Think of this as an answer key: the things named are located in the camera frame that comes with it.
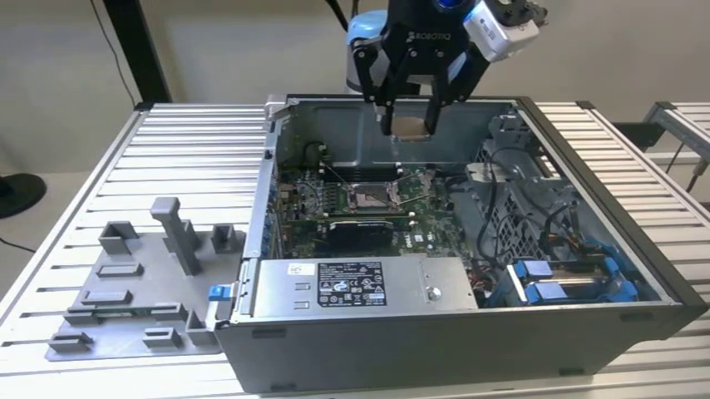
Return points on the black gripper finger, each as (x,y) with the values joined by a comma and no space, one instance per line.
(388,83)
(443,79)

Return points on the silver square CPU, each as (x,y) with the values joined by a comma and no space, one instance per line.
(408,126)

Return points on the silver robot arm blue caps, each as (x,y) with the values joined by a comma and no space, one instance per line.
(360,62)

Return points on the CPU socket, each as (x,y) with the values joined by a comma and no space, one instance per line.
(368,197)

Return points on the RAM slot with green stick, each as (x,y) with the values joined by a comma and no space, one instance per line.
(365,214)

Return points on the black RAM slots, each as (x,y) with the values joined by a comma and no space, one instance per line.
(360,171)

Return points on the green motherboard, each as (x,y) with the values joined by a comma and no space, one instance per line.
(437,232)

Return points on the grey metal drive cage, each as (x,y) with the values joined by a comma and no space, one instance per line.
(515,224)

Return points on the black graphics card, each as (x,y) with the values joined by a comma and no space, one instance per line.
(357,239)

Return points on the aluminium side table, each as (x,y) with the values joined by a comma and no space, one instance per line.
(684,120)

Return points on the blue disk carrier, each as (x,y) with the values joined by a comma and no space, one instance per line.
(545,291)
(532,268)

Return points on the grey power supply unit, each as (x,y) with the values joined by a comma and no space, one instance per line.
(277,291)

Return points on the blue case latch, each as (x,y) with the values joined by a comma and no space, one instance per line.
(217,292)

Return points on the grey parts rack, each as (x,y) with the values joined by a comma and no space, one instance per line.
(165,282)

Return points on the black open PC case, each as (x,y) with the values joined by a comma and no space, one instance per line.
(388,353)

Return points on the black round stand base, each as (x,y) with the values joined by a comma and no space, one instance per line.
(18,195)

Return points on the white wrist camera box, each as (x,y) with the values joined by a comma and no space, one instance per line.
(499,37)

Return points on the black upright frame post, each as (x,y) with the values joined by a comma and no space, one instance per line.
(138,50)

